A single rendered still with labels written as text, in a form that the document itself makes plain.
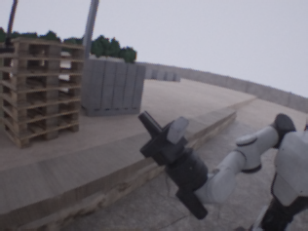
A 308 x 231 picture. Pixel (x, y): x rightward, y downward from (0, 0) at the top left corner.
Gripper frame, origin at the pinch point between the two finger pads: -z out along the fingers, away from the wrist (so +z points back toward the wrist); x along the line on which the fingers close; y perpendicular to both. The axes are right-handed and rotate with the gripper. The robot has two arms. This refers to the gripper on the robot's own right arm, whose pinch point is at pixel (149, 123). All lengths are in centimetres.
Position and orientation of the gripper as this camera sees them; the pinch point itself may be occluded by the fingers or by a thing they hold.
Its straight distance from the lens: 39.7
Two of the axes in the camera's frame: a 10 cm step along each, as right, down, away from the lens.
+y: -5.2, 3.9, 7.6
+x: -5.9, 4.8, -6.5
